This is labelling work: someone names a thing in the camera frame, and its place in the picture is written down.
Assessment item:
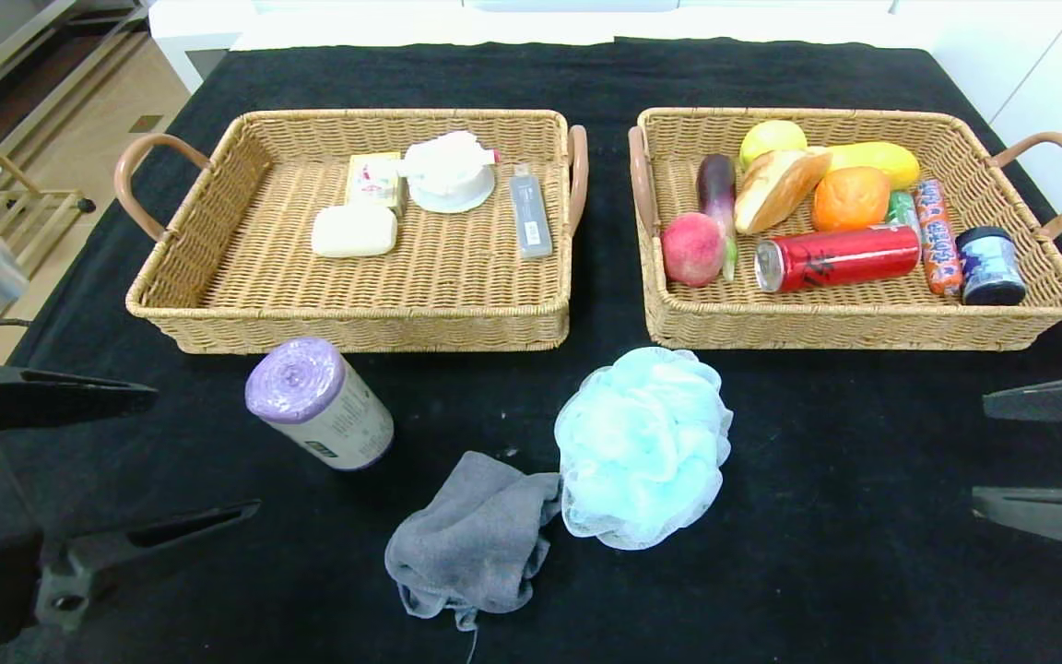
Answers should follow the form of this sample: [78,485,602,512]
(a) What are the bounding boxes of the green gum box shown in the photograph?
[886,190,921,231]

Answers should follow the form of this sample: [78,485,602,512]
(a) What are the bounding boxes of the white round bowl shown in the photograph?
[399,131,502,216]

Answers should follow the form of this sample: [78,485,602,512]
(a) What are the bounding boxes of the orange fruit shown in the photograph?
[811,166,891,233]

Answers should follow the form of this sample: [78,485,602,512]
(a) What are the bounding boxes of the black table cloth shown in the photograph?
[0,39,1062,664]

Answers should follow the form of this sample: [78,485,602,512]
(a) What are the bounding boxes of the gold wheeled rack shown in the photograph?
[0,138,97,365]

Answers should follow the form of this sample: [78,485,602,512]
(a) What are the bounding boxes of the croissant bread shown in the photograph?
[734,148,834,236]

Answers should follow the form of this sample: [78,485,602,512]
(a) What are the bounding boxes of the yellow lemon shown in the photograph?
[739,120,808,172]

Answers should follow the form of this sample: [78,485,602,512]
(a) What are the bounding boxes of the grey cloth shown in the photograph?
[384,451,569,633]

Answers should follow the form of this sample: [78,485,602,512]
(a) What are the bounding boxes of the white soap bar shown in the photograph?
[310,205,399,259]

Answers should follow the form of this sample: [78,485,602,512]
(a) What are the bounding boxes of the light blue bath sponge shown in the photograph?
[554,347,735,551]

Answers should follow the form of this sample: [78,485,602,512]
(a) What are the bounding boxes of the small pale printed box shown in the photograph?
[346,153,406,219]

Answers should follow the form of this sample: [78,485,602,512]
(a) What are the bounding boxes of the grey rectangular stick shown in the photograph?
[509,164,555,260]

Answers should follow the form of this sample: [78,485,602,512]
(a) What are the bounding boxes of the red soda can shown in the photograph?
[754,223,921,294]

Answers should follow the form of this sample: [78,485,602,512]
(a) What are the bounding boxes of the purple trash bag roll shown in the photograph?
[245,337,395,472]

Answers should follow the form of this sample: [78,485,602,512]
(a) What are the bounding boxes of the pink peach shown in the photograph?
[661,212,727,288]

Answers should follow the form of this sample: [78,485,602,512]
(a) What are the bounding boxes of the wicker basket holding toiletries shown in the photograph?
[114,110,590,355]

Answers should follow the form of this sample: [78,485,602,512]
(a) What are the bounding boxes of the purple eggplant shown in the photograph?
[697,154,740,282]

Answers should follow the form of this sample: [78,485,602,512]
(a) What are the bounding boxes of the wicker basket holding food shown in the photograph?
[628,107,1062,352]

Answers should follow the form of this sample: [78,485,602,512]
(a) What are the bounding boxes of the yellow oblong mango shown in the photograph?
[821,141,921,192]

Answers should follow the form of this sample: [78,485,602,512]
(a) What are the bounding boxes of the orange sausage snack tube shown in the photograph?
[914,179,965,298]

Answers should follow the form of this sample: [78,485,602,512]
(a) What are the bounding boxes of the dark blue jar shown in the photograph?
[955,226,1028,306]

